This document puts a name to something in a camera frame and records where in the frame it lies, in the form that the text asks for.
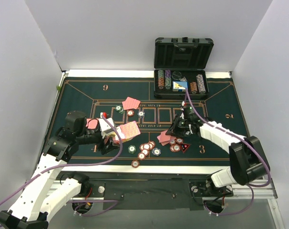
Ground black poker chip case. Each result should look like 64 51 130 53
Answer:
154 37 214 100

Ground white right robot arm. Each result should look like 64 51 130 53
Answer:
166 106 271 195

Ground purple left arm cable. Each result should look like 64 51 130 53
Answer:
0 116 124 226

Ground blue poker chip stack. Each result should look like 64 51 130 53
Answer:
151 148 161 156

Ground dark green poker table mat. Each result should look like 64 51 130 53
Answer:
39 76 259 167

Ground purple chip row in case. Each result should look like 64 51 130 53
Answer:
196 74 206 94

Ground red poker chip stack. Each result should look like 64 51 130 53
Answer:
139 141 156 158

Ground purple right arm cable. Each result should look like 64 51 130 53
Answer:
184 87 271 217

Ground aluminium front rail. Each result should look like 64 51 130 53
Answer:
20 177 278 200

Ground green orange chip row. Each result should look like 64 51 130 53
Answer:
158 70 165 90

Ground black dealer button in case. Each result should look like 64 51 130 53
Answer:
171 71 182 80

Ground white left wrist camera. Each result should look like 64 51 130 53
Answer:
98 118 116 138

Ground blue boxed card deck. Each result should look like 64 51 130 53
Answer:
172 81 188 92

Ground orange chip row in case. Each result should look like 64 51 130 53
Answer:
190 82 198 94

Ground red playing card deck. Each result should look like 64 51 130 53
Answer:
111 121 140 145

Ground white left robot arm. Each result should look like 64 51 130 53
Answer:
0 111 125 229

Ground green chips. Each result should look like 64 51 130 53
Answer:
115 105 125 114

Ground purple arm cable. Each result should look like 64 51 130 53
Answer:
184 87 271 217
0 116 124 226

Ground moved red chip group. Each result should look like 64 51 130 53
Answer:
170 138 183 152

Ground green poker chip stack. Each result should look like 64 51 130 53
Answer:
128 145 137 154

